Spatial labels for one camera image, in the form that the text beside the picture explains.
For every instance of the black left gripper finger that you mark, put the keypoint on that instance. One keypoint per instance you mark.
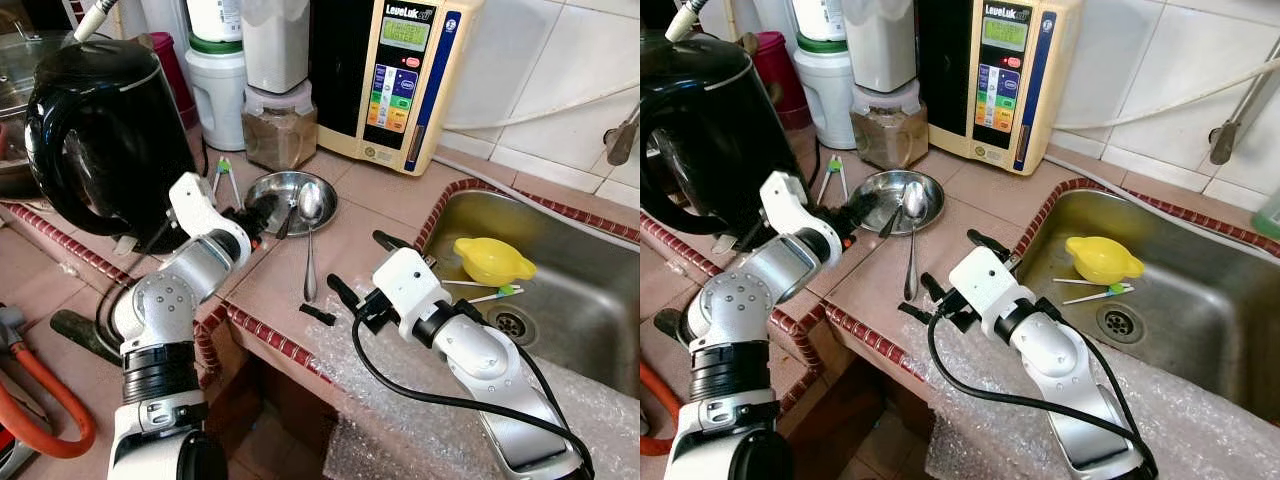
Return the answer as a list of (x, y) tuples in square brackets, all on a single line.
[(892, 221), (865, 207), (288, 222), (265, 207)]

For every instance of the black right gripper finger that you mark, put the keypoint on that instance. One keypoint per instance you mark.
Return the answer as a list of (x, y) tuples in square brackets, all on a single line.
[(988, 242), (394, 242), (344, 291), (934, 287)]

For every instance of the yellow plastic bowl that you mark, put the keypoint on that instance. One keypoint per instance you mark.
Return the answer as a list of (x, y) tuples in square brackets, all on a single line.
[(490, 262), (1100, 258)]

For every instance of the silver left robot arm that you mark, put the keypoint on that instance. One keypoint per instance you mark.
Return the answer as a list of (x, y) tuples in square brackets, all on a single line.
[(160, 300), (745, 310)]

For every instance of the small steel bowl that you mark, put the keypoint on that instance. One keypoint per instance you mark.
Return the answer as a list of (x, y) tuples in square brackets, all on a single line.
[(936, 200), (275, 183)]

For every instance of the small black piece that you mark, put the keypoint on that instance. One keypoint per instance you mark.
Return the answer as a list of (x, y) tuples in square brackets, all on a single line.
[(318, 314), (908, 310)]

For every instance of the green top training chopsticks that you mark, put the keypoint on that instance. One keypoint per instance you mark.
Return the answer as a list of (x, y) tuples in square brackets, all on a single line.
[(832, 178), (225, 180)]

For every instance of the white stick green tip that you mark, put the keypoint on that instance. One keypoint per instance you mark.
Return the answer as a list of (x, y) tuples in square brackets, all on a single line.
[(1085, 284), (480, 286)]

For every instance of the white stick blue tip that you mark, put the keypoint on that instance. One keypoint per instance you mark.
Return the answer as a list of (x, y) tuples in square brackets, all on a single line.
[(1100, 296), (495, 297)]

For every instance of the clear bubble wrap sheet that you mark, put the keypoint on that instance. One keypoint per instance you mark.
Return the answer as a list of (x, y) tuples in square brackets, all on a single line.
[(420, 440), (1180, 420)]

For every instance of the maroon plastic cup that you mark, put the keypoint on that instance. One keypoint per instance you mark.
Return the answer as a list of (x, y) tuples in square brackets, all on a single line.
[(785, 80), (175, 80)]

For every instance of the cream water ioniser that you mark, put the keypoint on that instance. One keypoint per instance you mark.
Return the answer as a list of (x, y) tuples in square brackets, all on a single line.
[(400, 90), (990, 85)]

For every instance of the black electric kettle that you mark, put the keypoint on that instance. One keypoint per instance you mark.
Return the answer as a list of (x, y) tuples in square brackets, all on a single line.
[(710, 140), (110, 140)]

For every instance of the white plastic container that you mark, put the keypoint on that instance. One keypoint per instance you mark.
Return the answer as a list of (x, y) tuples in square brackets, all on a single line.
[(880, 45), (275, 45)]

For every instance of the thin white tube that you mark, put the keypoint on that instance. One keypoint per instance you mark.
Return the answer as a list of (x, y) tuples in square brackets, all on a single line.
[(1150, 105), (540, 110)]

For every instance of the steel sink basin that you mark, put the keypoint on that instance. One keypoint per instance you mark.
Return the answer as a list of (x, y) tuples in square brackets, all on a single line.
[(1200, 300), (590, 300)]

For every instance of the grey gas regulator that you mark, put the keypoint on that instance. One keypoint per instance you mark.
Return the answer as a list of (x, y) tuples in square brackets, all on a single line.
[(10, 325)]

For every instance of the pot with glass lid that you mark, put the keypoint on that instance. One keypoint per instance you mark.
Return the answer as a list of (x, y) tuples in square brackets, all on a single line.
[(20, 90)]

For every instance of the green liquid soap bottle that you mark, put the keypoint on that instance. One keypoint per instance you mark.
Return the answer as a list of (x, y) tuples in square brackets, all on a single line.
[(1268, 215)]

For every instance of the black red gas stove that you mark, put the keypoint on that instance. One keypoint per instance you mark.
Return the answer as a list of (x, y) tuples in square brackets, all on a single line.
[(15, 455)]

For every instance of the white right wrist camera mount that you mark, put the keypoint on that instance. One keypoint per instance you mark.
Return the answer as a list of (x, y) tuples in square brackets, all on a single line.
[(405, 285), (985, 285)]

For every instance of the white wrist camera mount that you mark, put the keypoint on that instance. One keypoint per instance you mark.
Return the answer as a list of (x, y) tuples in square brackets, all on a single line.
[(195, 205), (985, 285), (405, 285), (790, 205)]

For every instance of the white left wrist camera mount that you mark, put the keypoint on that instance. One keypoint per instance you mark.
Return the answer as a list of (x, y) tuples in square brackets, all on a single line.
[(790, 205), (195, 205)]

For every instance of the steel wall tap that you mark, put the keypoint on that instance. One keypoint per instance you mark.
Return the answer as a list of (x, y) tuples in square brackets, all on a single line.
[(1235, 130), (622, 140)]

